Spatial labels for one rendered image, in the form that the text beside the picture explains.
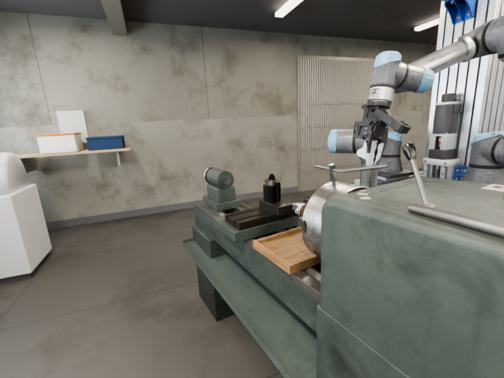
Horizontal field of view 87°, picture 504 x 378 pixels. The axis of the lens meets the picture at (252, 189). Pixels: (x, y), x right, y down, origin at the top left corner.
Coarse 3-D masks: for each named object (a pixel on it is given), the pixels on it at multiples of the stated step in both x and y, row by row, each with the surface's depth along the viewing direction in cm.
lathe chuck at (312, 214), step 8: (328, 184) 102; (344, 184) 99; (352, 184) 98; (320, 192) 99; (328, 192) 97; (336, 192) 95; (312, 200) 99; (320, 200) 96; (312, 208) 97; (320, 208) 94; (304, 216) 99; (312, 216) 96; (320, 216) 93; (312, 224) 96; (312, 232) 96; (304, 240) 102; (312, 240) 97; (312, 248) 100; (320, 256) 100
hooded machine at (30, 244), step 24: (0, 168) 264; (24, 168) 303; (0, 192) 262; (24, 192) 288; (0, 216) 260; (24, 216) 281; (0, 240) 265; (24, 240) 275; (48, 240) 330; (0, 264) 269; (24, 264) 276
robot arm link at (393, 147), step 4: (388, 132) 151; (392, 132) 152; (396, 132) 153; (388, 136) 151; (392, 136) 150; (396, 136) 150; (400, 136) 151; (388, 140) 152; (392, 140) 151; (396, 140) 150; (400, 140) 151; (388, 144) 152; (392, 144) 151; (396, 144) 151; (400, 144) 152; (388, 148) 152; (392, 148) 152; (396, 148) 152; (400, 148) 153; (384, 152) 155; (388, 152) 153; (392, 152) 152; (396, 152) 152; (400, 152) 154
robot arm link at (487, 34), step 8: (488, 24) 92; (496, 24) 89; (488, 32) 92; (496, 32) 89; (488, 40) 92; (496, 40) 90; (488, 48) 94; (496, 48) 92; (496, 152) 103; (496, 160) 104
